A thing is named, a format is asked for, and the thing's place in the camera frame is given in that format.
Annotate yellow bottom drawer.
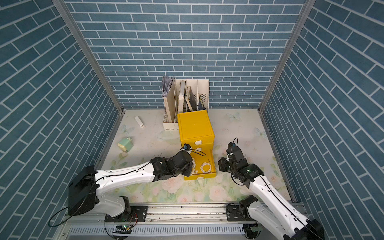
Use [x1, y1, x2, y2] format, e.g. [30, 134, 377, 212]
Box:
[184, 150, 217, 181]

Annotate yellow drawer cabinet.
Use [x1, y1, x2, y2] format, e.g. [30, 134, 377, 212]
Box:
[177, 110, 215, 152]

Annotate white earphones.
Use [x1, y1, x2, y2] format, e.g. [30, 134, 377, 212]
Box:
[191, 159, 198, 175]
[201, 162, 212, 174]

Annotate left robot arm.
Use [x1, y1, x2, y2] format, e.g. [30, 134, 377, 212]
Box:
[68, 150, 193, 217]

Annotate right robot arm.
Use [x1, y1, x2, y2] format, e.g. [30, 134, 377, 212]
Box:
[218, 142, 325, 240]

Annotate white rectangular small device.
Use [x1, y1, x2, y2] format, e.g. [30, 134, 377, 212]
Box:
[134, 116, 145, 128]

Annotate mint green small box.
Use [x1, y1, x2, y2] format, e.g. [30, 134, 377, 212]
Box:
[118, 137, 134, 153]

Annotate white file organizer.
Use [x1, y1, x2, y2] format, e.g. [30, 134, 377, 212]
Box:
[162, 76, 210, 131]

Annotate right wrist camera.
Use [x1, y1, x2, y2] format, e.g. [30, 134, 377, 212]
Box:
[226, 142, 237, 155]

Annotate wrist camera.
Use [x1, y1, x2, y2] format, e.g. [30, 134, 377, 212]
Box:
[226, 142, 237, 155]
[182, 144, 192, 152]

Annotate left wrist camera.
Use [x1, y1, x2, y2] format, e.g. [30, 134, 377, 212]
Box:
[182, 144, 192, 152]

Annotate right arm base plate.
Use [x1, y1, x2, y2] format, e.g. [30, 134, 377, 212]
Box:
[226, 195, 259, 222]

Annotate aluminium rail frame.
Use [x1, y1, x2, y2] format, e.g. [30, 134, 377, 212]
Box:
[53, 202, 316, 240]

